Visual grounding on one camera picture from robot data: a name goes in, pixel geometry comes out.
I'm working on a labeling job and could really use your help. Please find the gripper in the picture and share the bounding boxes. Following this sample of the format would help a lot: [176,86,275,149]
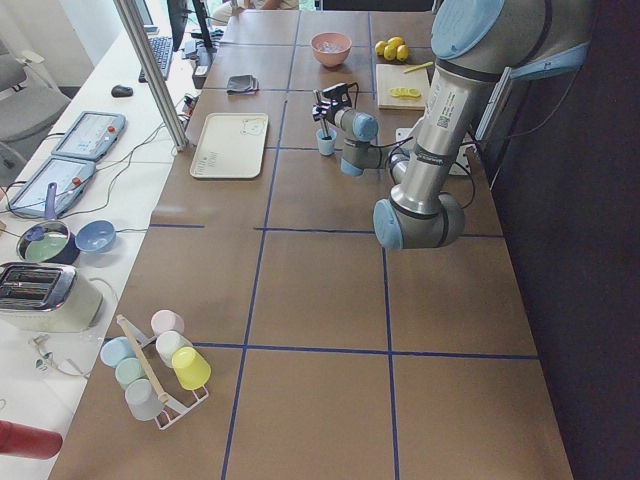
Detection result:
[324,107,350,131]

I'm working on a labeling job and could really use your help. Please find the steel muddler with black tip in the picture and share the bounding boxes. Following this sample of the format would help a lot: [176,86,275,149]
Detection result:
[320,117,331,140]

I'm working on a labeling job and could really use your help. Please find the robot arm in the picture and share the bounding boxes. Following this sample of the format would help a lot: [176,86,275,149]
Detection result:
[312,1,596,249]

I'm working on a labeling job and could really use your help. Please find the light blue cup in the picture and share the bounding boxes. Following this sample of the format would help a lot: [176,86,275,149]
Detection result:
[316,128,337,156]

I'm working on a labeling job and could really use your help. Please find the clear ice cubes pile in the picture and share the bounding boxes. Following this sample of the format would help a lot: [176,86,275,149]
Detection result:
[316,40,347,55]

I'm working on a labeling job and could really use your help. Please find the pink cup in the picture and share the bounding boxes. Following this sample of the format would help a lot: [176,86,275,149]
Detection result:
[150,309,185,336]

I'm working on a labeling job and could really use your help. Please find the white cup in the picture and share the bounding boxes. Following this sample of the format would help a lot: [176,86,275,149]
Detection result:
[155,330,193,369]

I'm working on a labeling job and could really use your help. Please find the yellow cup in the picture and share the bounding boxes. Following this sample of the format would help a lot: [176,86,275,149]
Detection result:
[172,346,212,391]

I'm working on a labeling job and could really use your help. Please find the green cup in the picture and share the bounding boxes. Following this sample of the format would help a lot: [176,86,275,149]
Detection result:
[115,357,146,390]

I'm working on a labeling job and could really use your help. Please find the white cup rack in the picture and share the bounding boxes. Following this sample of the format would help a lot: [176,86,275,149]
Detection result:
[116,314,210,430]

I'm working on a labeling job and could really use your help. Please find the grey cup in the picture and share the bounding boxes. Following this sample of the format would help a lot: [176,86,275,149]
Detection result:
[124,378,164,421]

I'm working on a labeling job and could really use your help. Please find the wooden cutting board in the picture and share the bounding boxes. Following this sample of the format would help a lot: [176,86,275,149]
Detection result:
[375,64,430,110]

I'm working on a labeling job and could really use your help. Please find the lemon slices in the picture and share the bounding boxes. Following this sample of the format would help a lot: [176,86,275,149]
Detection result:
[389,87,421,99]

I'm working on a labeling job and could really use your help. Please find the pink bowl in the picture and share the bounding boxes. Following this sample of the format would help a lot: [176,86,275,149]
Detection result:
[310,32,352,68]

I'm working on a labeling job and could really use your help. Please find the yellow lemon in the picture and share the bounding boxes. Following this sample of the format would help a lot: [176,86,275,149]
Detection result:
[387,36,405,48]
[383,45,397,61]
[396,44,410,62]
[375,41,387,56]

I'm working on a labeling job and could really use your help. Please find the yellow plastic knife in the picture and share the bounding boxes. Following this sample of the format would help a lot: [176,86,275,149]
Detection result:
[403,61,434,74]

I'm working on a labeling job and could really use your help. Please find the grey folded cloth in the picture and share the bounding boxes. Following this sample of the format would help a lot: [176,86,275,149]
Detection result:
[226,74,259,95]

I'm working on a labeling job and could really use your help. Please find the cream bear tray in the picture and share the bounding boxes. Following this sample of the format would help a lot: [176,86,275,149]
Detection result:
[189,113,269,179]

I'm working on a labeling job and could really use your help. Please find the black keyboard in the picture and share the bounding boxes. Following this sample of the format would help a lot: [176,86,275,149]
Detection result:
[148,36,173,80]

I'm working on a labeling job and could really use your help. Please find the black mouse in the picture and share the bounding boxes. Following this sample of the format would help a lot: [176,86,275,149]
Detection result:
[111,85,134,98]

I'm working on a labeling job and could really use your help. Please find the teach pendant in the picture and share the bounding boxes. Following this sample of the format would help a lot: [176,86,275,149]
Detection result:
[9,156,96,220]
[52,111,126,162]

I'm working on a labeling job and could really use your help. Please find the blue bowl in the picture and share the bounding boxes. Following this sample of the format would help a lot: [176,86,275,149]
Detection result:
[75,220,116,253]

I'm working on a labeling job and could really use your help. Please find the office chair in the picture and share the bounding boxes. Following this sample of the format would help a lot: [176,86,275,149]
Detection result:
[1,42,71,187]

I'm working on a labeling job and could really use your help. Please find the blue saucepan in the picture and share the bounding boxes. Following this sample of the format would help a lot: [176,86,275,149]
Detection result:
[16,182,80,265]

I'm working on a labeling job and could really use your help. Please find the cream toaster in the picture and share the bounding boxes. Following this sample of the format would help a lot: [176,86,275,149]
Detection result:
[1,262,102,333]

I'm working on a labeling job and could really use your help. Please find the red bottle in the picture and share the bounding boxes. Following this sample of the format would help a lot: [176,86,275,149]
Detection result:
[1,420,63,460]

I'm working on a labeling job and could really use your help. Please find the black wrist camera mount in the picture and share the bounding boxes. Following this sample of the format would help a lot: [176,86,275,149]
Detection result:
[311,82,359,121]

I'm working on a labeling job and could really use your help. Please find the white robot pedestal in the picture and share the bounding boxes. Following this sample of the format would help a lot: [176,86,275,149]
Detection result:
[395,127,475,176]

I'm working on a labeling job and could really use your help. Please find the aluminium frame post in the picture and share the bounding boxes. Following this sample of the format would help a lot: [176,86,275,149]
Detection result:
[114,0,188,152]

